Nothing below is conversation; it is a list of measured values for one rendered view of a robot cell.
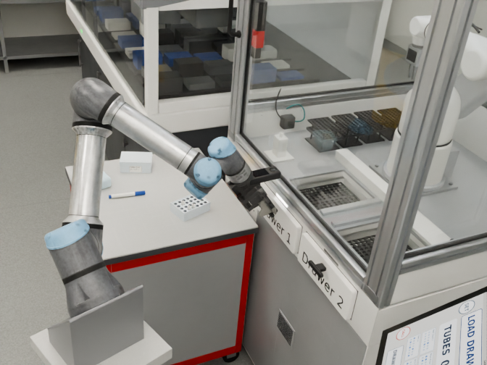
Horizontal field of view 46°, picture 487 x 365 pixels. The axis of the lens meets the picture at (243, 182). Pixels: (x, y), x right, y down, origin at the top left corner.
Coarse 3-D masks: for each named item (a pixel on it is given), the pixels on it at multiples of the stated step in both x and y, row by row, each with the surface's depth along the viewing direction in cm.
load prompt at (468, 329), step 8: (472, 312) 124; (480, 312) 122; (464, 320) 124; (472, 320) 122; (480, 320) 120; (464, 328) 122; (472, 328) 120; (480, 328) 118; (464, 336) 120; (472, 336) 118; (480, 336) 116; (464, 344) 118; (472, 344) 116; (480, 344) 114; (464, 352) 116; (472, 352) 114; (480, 352) 112; (464, 360) 114; (472, 360) 112; (480, 360) 110
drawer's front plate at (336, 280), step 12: (300, 240) 183; (312, 240) 178; (300, 252) 185; (312, 252) 177; (324, 264) 172; (312, 276) 180; (324, 276) 173; (336, 276) 166; (324, 288) 174; (336, 288) 167; (348, 288) 162; (336, 300) 169; (348, 300) 163; (348, 312) 164
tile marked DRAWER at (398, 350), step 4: (396, 348) 133; (400, 348) 132; (388, 352) 135; (392, 352) 134; (396, 352) 132; (400, 352) 131; (388, 356) 133; (392, 356) 132; (396, 356) 131; (400, 356) 130; (388, 360) 132; (392, 360) 131; (396, 360) 130; (400, 360) 129; (388, 364) 131; (392, 364) 130; (396, 364) 129; (400, 364) 128
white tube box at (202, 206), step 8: (176, 200) 214; (184, 200) 216; (192, 200) 216; (200, 200) 216; (176, 208) 210; (184, 208) 211; (200, 208) 213; (208, 208) 216; (184, 216) 208; (192, 216) 211
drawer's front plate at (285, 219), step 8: (264, 184) 204; (272, 200) 197; (280, 208) 192; (264, 216) 206; (280, 216) 193; (288, 216) 189; (272, 224) 200; (280, 224) 194; (288, 224) 189; (296, 224) 185; (280, 232) 195; (288, 232) 190; (296, 232) 185; (296, 240) 187; (288, 248) 192; (296, 248) 189
